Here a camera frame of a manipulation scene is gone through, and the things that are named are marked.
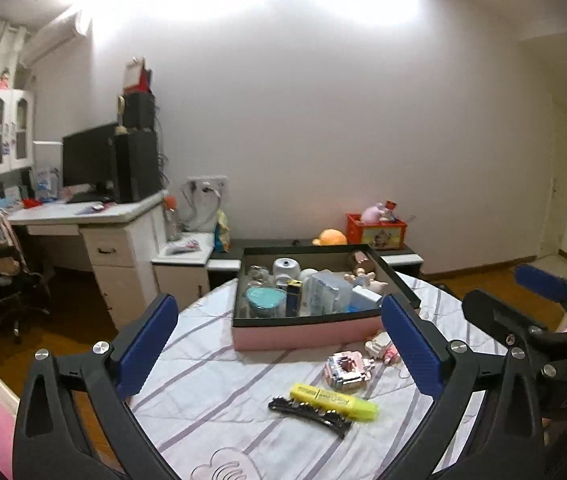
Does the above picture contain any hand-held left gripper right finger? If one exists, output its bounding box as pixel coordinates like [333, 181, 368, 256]
[381, 294, 547, 480]

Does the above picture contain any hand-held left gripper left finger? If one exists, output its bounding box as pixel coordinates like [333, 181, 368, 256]
[12, 292, 180, 480]

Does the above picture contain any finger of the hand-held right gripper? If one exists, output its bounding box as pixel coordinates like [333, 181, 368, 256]
[514, 263, 567, 334]
[462, 288, 567, 367]

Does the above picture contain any small doll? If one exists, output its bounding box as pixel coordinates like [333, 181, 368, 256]
[343, 252, 390, 294]

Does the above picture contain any clear plastic case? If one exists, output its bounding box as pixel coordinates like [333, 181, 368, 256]
[305, 270, 355, 317]

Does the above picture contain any pink storage box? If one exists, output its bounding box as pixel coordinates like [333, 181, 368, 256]
[232, 244, 421, 352]

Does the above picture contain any white block toy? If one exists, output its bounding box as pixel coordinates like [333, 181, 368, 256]
[365, 331, 393, 359]

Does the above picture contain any white blue small box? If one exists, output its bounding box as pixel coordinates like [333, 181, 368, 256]
[351, 285, 383, 309]

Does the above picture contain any pink block figure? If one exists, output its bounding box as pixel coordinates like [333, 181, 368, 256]
[324, 351, 375, 392]

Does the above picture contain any white low cabinet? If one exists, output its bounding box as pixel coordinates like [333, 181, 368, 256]
[152, 232, 214, 306]

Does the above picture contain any striped tablecloth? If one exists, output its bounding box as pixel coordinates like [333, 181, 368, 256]
[128, 270, 519, 480]

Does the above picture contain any dark low bench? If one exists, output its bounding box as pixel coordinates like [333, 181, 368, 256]
[208, 237, 424, 275]

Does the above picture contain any white desk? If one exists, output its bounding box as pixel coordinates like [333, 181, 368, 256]
[7, 191, 170, 331]

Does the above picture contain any yellow highlighter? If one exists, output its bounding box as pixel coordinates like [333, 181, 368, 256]
[289, 382, 381, 422]

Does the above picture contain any colourful magazine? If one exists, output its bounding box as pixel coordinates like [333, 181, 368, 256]
[166, 239, 200, 256]

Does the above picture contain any red toy crate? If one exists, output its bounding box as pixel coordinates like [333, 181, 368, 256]
[346, 212, 408, 251]

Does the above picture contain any teal round tin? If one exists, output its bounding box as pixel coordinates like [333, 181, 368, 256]
[246, 286, 287, 318]

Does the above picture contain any black hair clip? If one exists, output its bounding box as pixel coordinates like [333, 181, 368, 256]
[268, 396, 353, 438]

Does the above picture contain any clear bottle orange cap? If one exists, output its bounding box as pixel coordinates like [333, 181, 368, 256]
[163, 195, 181, 241]

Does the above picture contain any dark blue yellow bottle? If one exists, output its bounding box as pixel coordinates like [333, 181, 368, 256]
[286, 280, 304, 317]

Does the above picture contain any orange octopus plush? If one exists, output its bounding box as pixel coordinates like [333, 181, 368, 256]
[312, 229, 348, 247]

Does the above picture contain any yellow blue snack bag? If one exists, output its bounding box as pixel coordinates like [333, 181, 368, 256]
[213, 208, 232, 253]

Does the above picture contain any pink plush toy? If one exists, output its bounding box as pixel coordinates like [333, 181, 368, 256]
[361, 202, 387, 224]

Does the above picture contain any black office chair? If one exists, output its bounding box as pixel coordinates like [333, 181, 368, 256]
[0, 245, 56, 343]

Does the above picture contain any white round device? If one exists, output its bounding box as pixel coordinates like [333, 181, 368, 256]
[272, 257, 300, 286]

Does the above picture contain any black computer tower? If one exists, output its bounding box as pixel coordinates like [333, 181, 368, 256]
[113, 130, 161, 204]

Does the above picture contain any blue printed plastic bag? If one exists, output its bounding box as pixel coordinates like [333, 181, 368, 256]
[30, 166, 60, 201]

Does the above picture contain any black monitor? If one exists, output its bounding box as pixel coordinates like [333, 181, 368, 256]
[62, 121, 119, 196]

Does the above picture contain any small black speaker box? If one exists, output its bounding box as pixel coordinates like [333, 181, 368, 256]
[122, 91, 156, 128]

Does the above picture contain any red white box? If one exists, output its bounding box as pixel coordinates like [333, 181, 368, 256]
[123, 57, 153, 95]

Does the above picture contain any white air conditioner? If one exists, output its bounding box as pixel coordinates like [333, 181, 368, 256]
[20, 7, 94, 67]

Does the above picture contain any bundle of cables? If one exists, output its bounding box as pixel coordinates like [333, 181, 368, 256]
[179, 182, 224, 233]

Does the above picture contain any white wall socket strip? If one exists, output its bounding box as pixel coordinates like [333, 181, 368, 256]
[186, 175, 228, 192]

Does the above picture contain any white wall cabinet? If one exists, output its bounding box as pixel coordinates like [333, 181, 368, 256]
[0, 87, 35, 178]

